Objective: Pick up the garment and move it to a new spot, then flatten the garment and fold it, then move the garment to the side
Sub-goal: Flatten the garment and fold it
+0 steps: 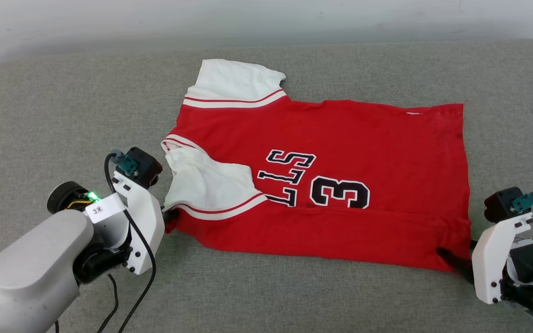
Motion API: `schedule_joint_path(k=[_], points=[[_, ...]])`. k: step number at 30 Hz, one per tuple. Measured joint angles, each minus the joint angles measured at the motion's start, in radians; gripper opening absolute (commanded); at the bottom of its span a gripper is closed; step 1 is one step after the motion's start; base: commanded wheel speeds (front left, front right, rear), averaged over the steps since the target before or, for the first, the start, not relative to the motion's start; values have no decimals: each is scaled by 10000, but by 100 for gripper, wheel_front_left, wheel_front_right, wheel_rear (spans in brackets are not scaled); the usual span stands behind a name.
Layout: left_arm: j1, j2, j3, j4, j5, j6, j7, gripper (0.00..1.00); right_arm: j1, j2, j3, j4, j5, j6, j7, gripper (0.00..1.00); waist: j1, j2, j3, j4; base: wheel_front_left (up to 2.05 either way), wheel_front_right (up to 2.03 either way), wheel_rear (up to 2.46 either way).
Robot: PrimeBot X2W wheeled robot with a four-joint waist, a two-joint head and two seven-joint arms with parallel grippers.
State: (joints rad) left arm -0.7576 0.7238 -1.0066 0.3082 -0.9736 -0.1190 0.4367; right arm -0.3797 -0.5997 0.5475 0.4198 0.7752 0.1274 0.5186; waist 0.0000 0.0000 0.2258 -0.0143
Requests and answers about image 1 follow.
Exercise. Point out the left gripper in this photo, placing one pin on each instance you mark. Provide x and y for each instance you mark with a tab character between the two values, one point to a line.
151	216

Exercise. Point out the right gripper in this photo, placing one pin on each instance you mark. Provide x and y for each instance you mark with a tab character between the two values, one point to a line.
488	259

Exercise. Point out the red and white sports jersey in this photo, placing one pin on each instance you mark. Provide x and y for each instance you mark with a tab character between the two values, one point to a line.
363	138

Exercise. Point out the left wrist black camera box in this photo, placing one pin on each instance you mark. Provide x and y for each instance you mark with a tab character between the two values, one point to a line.
148	166

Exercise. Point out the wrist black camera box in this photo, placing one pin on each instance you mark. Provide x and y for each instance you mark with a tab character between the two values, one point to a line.
500	206
148	166

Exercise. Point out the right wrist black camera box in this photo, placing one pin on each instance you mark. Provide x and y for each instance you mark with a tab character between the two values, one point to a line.
500	206

